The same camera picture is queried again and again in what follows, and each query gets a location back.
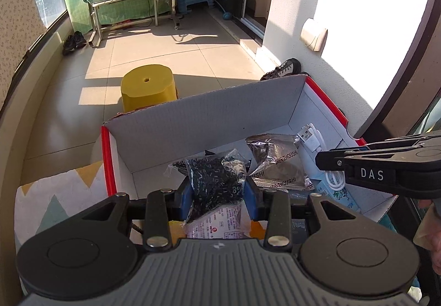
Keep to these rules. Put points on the wet wipes pack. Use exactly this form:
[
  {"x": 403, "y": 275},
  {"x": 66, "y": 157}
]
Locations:
[{"x": 339, "y": 198}]

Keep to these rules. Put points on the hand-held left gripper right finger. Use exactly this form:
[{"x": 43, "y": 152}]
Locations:
[{"x": 253, "y": 202}]

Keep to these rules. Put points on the beige wall box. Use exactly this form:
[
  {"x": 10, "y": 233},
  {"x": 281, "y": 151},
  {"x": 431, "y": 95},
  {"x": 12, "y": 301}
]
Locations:
[{"x": 312, "y": 34}]

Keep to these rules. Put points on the pink white snack packet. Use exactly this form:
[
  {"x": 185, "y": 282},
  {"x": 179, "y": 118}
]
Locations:
[{"x": 220, "y": 226}]

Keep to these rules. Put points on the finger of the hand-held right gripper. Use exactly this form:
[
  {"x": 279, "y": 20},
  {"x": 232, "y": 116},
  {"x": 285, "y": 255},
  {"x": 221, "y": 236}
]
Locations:
[
  {"x": 406, "y": 141},
  {"x": 330, "y": 161}
]

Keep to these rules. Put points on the person's right hand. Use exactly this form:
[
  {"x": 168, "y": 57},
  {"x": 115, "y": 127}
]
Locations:
[{"x": 429, "y": 230}]

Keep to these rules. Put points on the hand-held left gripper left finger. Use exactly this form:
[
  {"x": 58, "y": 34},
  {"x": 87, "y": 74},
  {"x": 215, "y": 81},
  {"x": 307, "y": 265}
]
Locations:
[{"x": 184, "y": 199}]

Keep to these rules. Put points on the red cardboard box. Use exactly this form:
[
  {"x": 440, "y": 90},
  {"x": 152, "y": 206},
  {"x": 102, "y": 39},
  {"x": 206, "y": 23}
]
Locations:
[{"x": 206, "y": 120}]

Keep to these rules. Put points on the small blue ball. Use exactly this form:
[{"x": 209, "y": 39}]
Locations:
[{"x": 227, "y": 16}]

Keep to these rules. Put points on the teal quilted blanket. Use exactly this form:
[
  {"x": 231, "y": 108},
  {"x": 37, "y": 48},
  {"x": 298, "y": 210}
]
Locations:
[{"x": 51, "y": 195}]

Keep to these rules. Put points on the silver foil snack packet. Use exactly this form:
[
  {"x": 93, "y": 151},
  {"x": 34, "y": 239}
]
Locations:
[
  {"x": 275, "y": 168},
  {"x": 293, "y": 186}
]

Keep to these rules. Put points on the yellow plastic stool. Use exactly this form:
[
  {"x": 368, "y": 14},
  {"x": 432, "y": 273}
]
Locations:
[{"x": 148, "y": 85}]

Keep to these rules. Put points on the black shoe by wall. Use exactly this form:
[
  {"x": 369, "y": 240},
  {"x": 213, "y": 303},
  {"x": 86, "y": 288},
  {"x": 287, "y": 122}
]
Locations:
[{"x": 282, "y": 70}]

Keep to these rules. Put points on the bag of black beads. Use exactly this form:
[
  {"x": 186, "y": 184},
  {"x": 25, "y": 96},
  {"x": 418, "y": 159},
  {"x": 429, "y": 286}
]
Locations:
[{"x": 213, "y": 182}]

